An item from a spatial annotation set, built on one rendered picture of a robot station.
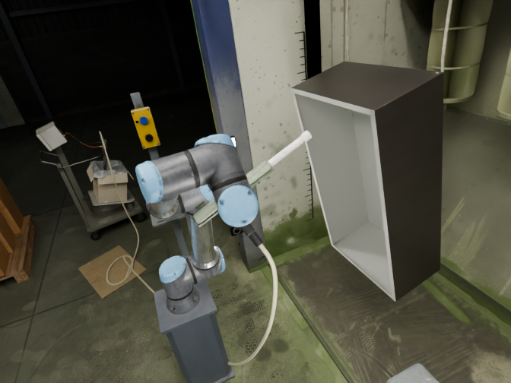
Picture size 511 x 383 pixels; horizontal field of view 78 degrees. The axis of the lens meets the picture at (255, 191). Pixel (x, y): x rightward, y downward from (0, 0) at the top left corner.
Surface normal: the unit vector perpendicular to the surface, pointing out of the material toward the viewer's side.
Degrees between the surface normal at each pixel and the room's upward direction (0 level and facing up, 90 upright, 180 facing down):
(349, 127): 90
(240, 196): 62
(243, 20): 90
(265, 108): 90
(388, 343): 0
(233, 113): 90
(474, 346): 0
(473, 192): 57
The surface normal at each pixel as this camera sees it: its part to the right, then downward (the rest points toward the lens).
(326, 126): 0.42, 0.40
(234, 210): 0.12, 0.00
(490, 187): -0.84, -0.22
